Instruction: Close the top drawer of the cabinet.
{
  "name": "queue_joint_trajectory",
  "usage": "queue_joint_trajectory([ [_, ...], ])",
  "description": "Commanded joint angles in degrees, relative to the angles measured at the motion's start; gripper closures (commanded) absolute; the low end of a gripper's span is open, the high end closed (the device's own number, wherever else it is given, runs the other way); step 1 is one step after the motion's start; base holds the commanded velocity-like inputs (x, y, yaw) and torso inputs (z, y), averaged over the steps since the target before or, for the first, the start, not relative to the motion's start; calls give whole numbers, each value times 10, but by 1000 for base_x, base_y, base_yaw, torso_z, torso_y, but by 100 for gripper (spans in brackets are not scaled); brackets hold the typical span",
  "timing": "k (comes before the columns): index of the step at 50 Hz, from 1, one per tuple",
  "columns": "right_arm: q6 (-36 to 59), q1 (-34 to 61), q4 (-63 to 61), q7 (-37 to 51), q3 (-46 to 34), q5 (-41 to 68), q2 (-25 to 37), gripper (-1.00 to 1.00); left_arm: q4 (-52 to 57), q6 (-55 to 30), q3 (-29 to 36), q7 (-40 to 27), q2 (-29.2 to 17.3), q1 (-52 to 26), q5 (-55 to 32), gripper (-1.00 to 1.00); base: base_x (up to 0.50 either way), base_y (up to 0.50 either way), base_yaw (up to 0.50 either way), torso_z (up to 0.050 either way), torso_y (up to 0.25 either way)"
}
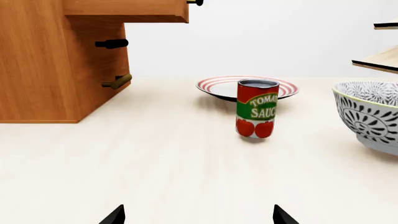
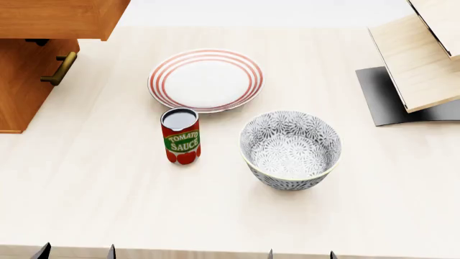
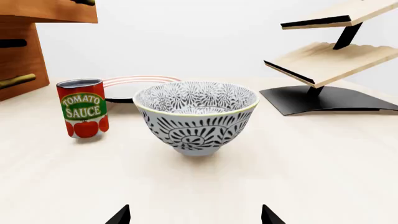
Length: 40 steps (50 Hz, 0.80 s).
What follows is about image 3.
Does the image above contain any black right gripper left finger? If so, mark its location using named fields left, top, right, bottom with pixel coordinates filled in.
left=104, top=204, right=131, bottom=224

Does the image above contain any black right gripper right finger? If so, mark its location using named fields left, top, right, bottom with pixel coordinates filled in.
left=261, top=203, right=286, bottom=224

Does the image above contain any wooden drawer cabinet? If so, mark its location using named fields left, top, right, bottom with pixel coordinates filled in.
left=0, top=21, right=50, bottom=102

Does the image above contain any open wooden cabinet drawer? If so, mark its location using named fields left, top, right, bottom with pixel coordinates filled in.
left=0, top=0, right=99, bottom=24

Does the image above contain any red tomato sauce can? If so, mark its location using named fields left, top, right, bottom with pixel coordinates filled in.
left=56, top=78, right=110, bottom=139

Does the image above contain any white black patterned bowl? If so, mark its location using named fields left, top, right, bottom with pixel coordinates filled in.
left=132, top=80, right=260, bottom=157

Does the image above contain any white plate with red stripes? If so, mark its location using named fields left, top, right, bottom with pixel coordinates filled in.
left=101, top=75, right=182, bottom=104

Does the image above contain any wooden shelf rack black stand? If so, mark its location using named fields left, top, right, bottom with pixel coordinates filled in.
left=259, top=0, right=398, bottom=117

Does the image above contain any brass drawer handle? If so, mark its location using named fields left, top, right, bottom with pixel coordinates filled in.
left=0, top=73, right=37, bottom=90

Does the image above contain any dark drawer handle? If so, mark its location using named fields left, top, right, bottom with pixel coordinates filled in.
left=0, top=39, right=28, bottom=49

